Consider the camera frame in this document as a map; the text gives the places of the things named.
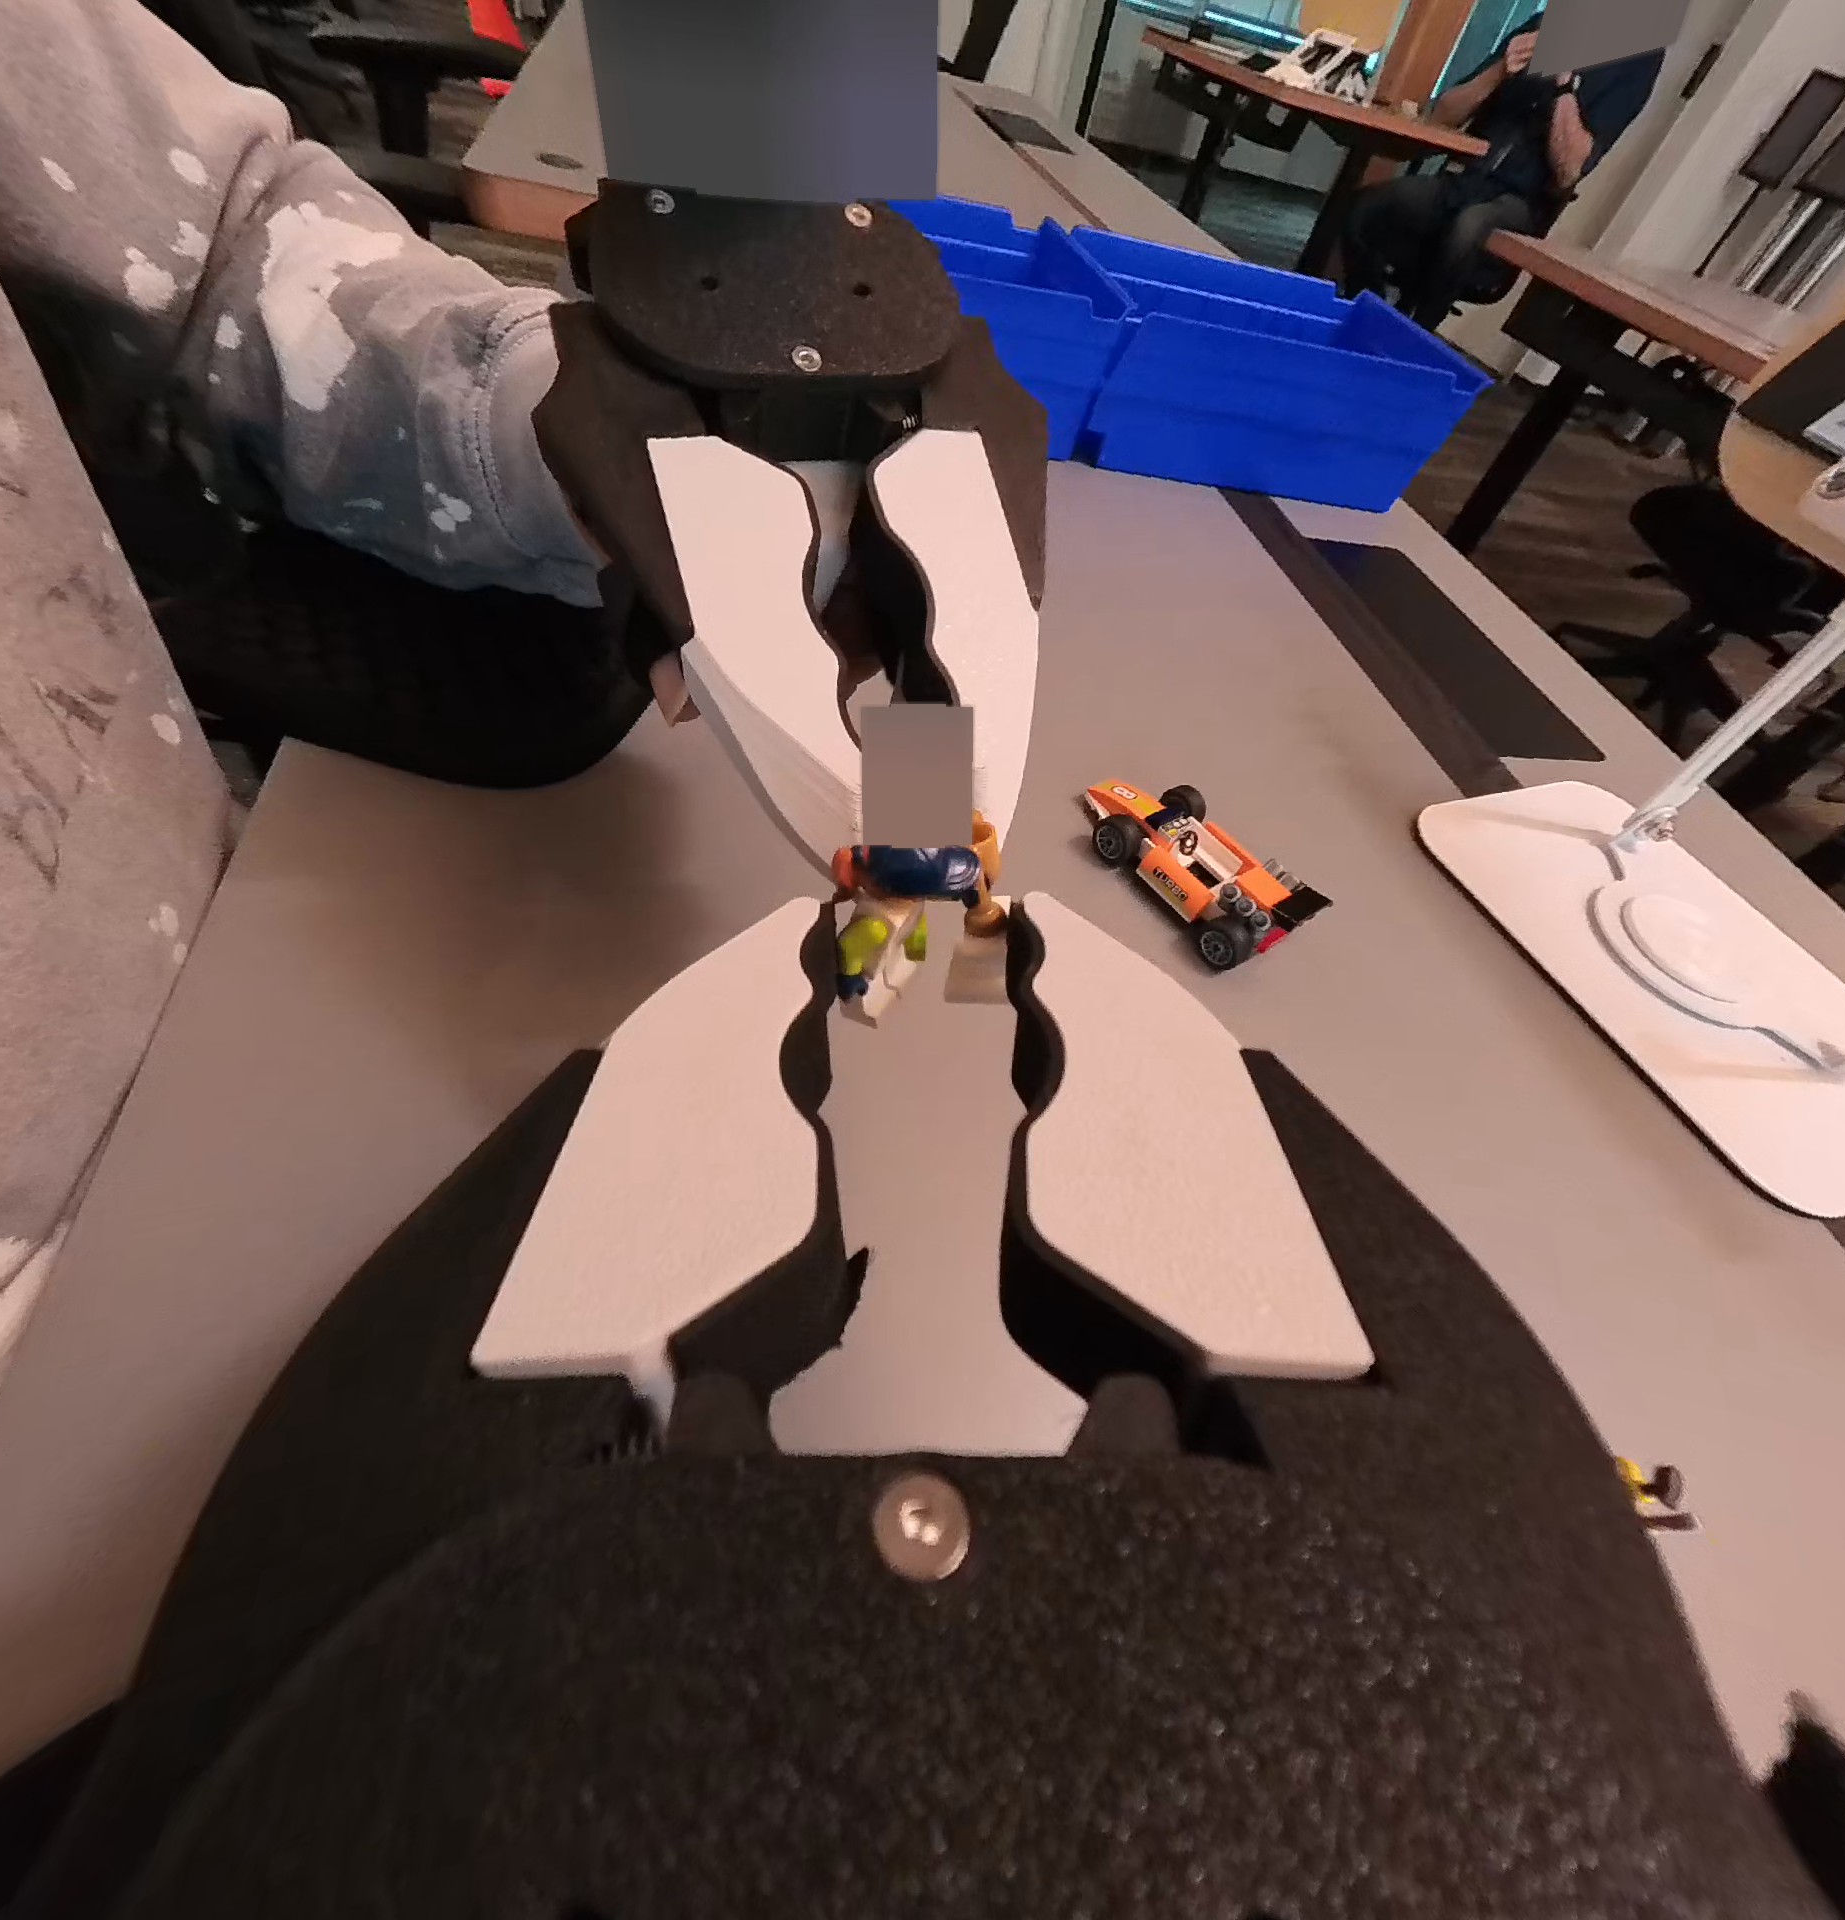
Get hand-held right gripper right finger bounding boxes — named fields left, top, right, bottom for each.
left=998, top=897, right=1375, bottom=1388

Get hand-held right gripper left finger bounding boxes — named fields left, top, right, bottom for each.
left=473, top=897, right=873, bottom=1406

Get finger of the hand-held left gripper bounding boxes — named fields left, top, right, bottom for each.
left=646, top=435, right=878, bottom=897
left=863, top=420, right=1051, bottom=897

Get blue cap with orange hair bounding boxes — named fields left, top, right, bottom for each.
left=835, top=841, right=993, bottom=903

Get small tan lego piece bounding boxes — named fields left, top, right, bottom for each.
left=948, top=816, right=1021, bottom=999

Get orange lego race car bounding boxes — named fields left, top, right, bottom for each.
left=1082, top=780, right=1337, bottom=975

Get white booklet stand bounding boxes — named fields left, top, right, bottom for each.
left=1414, top=586, right=1845, bottom=1223

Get person's left forearm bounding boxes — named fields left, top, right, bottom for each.
left=0, top=0, right=625, bottom=618

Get wooden desk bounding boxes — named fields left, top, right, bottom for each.
left=1448, top=226, right=1838, bottom=557
left=1141, top=27, right=1493, bottom=227

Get black office chair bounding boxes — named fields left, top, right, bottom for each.
left=1553, top=481, right=1845, bottom=738

